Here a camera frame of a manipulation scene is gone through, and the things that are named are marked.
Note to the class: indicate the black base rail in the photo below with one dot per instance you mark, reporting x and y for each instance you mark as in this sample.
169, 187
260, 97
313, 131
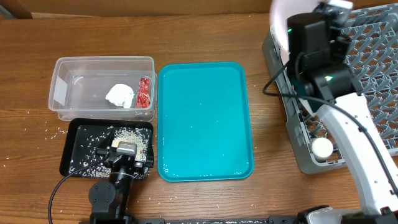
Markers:
217, 220

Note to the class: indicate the white tissue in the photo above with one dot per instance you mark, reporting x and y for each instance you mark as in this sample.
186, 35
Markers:
120, 95

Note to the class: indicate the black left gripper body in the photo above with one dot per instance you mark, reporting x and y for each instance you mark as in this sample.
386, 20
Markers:
138, 167

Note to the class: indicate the white cup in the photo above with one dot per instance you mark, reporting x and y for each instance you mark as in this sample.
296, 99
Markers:
322, 148

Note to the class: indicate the cardboard wall panel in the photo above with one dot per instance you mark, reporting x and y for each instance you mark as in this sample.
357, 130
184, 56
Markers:
29, 9

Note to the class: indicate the black rectangular tray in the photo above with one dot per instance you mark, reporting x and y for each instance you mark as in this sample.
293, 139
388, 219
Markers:
85, 135

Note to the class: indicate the red foil wrapper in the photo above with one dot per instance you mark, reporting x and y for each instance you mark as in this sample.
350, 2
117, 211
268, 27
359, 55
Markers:
143, 96

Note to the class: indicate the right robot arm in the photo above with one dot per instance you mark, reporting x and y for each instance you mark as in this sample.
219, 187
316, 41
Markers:
317, 69

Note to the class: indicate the teal plastic tray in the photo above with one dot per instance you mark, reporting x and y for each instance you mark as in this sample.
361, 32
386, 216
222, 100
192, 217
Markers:
203, 123

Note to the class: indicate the white round plate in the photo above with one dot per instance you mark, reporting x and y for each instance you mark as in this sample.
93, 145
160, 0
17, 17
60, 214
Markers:
280, 11

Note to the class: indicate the grey dishwasher rack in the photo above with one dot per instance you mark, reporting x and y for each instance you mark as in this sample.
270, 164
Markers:
372, 56

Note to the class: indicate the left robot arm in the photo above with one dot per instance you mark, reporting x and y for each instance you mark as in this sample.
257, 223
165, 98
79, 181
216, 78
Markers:
109, 198

